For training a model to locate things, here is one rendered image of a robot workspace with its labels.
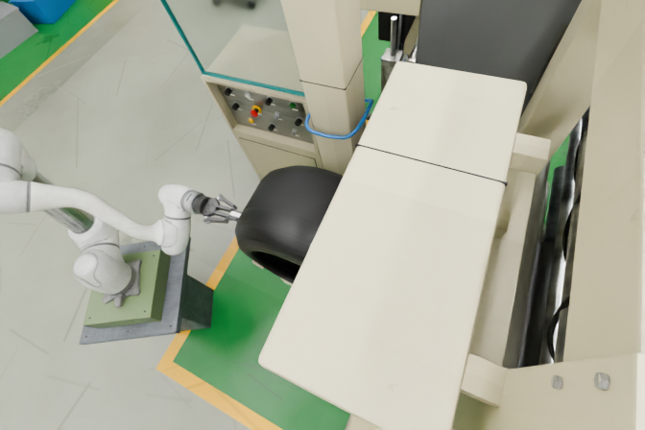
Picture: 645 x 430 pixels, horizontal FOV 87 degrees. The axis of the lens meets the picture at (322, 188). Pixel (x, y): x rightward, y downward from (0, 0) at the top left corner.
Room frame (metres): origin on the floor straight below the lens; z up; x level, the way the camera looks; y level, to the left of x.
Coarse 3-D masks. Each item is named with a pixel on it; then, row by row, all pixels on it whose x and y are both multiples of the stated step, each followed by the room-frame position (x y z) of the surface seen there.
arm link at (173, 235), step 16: (32, 192) 0.76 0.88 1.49; (48, 192) 0.77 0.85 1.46; (64, 192) 0.78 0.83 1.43; (80, 192) 0.79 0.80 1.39; (32, 208) 0.73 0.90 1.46; (48, 208) 0.74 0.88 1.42; (80, 208) 0.76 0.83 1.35; (96, 208) 0.75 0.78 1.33; (112, 208) 0.77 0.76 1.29; (112, 224) 0.72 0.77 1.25; (128, 224) 0.73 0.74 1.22; (160, 224) 0.74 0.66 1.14; (176, 224) 0.73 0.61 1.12; (160, 240) 0.68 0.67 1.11; (176, 240) 0.68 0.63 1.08
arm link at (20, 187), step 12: (0, 168) 0.83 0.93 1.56; (12, 168) 0.85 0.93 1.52; (0, 180) 0.78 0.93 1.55; (12, 180) 0.79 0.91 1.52; (0, 192) 0.75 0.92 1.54; (12, 192) 0.75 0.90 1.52; (24, 192) 0.76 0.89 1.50; (0, 204) 0.72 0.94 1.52; (12, 204) 0.72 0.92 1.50; (24, 204) 0.73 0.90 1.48
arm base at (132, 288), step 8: (128, 264) 0.79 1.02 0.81; (136, 264) 0.79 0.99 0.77; (136, 272) 0.75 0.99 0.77; (136, 280) 0.71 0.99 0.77; (128, 288) 0.67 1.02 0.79; (136, 288) 0.67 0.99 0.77; (104, 296) 0.67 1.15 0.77; (112, 296) 0.66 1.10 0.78; (120, 296) 0.64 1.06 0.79; (128, 296) 0.65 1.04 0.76; (120, 304) 0.61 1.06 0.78
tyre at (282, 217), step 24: (288, 168) 0.63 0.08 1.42; (312, 168) 0.60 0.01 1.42; (264, 192) 0.57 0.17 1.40; (288, 192) 0.52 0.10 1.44; (312, 192) 0.50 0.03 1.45; (240, 216) 0.55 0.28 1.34; (264, 216) 0.48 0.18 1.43; (288, 216) 0.45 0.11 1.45; (312, 216) 0.43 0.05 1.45; (240, 240) 0.48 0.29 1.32; (264, 240) 0.42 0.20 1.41; (288, 240) 0.38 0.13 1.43; (312, 240) 0.36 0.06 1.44; (264, 264) 0.47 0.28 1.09; (288, 264) 0.50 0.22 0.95
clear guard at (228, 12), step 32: (160, 0) 1.39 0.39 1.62; (192, 0) 1.29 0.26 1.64; (224, 0) 1.20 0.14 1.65; (256, 0) 1.12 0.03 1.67; (192, 32) 1.35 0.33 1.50; (224, 32) 1.24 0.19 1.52; (256, 32) 1.15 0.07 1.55; (288, 32) 1.06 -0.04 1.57; (224, 64) 1.29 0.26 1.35; (256, 64) 1.18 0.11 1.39; (288, 64) 1.09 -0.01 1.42
